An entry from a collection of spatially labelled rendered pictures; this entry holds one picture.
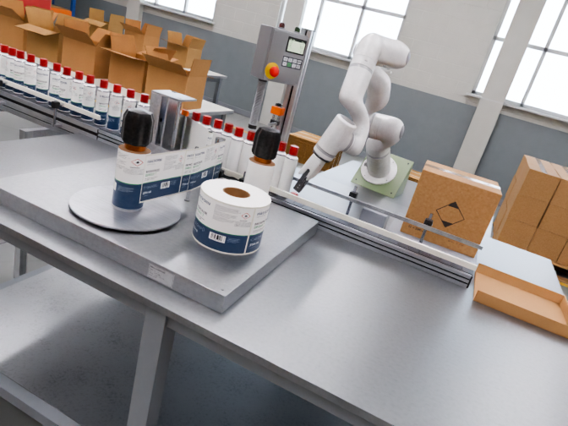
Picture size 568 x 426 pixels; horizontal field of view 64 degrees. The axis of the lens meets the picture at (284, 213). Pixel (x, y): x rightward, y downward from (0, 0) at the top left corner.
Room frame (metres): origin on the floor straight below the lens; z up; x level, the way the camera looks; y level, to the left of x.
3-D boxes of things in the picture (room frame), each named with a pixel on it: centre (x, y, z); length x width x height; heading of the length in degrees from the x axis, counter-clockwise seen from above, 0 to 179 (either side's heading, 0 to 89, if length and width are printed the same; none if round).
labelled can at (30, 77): (2.15, 1.34, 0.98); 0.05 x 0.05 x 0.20
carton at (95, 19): (6.32, 2.94, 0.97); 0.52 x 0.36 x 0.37; 162
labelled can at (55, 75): (2.10, 1.18, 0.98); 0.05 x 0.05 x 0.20
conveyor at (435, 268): (1.74, 0.09, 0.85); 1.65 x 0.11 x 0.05; 72
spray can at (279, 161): (1.74, 0.08, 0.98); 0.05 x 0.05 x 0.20
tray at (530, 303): (1.42, -0.85, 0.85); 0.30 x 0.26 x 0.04; 72
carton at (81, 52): (3.74, 1.82, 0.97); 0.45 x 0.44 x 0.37; 161
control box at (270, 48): (1.85, 0.17, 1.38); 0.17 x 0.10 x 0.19; 127
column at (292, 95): (1.89, 0.09, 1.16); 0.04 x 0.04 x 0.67; 72
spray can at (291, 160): (1.72, 0.03, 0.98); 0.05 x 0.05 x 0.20
